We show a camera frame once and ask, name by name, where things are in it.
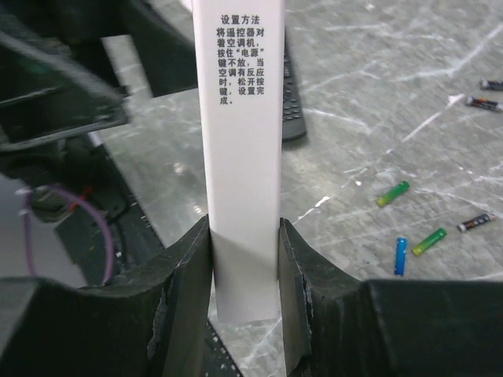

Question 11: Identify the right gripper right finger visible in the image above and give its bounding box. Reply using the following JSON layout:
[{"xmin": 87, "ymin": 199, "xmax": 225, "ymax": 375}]
[{"xmin": 278, "ymin": 219, "xmax": 502, "ymax": 376}]

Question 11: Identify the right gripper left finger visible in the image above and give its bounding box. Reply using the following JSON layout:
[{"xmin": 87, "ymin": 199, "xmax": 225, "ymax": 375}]
[{"xmin": 1, "ymin": 218, "xmax": 212, "ymax": 376}]

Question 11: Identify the green battery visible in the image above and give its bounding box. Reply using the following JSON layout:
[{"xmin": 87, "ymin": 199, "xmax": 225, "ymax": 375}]
[
  {"xmin": 376, "ymin": 181, "xmax": 409, "ymax": 207},
  {"xmin": 411, "ymin": 228, "xmax": 447, "ymax": 256}
]

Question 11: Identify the black TV remote control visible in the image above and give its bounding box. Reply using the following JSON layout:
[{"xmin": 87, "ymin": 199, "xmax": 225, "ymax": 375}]
[{"xmin": 282, "ymin": 33, "xmax": 307, "ymax": 142}]

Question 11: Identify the white slim remote control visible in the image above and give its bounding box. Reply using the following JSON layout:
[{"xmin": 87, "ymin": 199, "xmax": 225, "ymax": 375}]
[{"xmin": 192, "ymin": 1, "xmax": 285, "ymax": 324}]

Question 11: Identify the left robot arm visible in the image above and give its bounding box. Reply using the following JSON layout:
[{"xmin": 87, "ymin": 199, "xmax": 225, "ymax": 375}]
[{"xmin": 1, "ymin": 1, "xmax": 197, "ymax": 152}]

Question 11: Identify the black battery by blue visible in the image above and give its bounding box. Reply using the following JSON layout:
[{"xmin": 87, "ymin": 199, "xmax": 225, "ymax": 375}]
[{"xmin": 457, "ymin": 213, "xmax": 497, "ymax": 232}]

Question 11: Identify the black battery near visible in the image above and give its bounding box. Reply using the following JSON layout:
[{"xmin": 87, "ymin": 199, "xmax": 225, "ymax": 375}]
[{"xmin": 464, "ymin": 97, "xmax": 502, "ymax": 112}]

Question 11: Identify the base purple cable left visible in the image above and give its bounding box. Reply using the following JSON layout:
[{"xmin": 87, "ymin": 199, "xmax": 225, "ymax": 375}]
[{"xmin": 19, "ymin": 184, "xmax": 116, "ymax": 287}]

